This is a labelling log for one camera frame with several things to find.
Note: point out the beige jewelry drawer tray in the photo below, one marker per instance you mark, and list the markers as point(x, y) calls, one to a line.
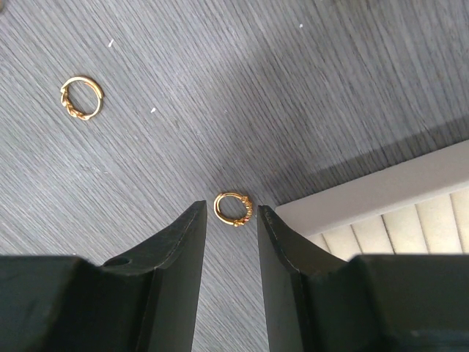
point(416, 207)

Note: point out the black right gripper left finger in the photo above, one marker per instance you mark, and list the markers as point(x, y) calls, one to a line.
point(144, 299)

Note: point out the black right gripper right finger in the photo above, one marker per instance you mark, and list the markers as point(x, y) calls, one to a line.
point(376, 302)

